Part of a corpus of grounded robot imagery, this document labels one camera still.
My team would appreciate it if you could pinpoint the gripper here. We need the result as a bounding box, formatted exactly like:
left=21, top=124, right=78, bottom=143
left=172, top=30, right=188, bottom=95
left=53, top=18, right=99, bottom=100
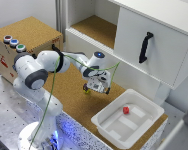
left=82, top=74, right=111, bottom=96

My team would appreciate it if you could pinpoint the white cabinet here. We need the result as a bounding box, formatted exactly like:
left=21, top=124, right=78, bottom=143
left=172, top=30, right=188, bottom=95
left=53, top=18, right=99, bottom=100
left=64, top=0, right=188, bottom=108

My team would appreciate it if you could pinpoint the pink block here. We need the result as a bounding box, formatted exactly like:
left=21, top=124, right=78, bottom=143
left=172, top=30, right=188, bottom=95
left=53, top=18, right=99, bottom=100
left=122, top=106, right=131, bottom=115

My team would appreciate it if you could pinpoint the white plastic box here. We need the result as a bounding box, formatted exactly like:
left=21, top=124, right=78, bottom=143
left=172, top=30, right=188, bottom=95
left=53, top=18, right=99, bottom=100
left=90, top=88, right=166, bottom=150

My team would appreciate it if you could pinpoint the white sliding door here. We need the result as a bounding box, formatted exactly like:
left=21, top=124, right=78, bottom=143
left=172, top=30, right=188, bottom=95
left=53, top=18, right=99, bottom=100
left=112, top=6, right=188, bottom=91

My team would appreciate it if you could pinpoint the green button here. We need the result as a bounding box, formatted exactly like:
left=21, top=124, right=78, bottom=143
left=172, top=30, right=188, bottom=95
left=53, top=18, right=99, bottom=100
left=15, top=43, right=27, bottom=54

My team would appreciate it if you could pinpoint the blue button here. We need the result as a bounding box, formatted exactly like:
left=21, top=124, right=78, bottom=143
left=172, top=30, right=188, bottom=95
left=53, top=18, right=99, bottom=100
left=9, top=38, right=20, bottom=48

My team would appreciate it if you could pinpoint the red button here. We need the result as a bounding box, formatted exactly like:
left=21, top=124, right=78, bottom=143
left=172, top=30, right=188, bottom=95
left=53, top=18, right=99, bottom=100
left=3, top=34, right=13, bottom=44

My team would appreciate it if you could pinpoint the green cable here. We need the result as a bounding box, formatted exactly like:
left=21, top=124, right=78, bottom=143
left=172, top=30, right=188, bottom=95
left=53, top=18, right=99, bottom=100
left=27, top=54, right=121, bottom=150

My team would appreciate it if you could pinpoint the black door handle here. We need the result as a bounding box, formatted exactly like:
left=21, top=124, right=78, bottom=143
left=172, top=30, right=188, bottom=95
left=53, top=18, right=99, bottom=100
left=138, top=31, right=155, bottom=65

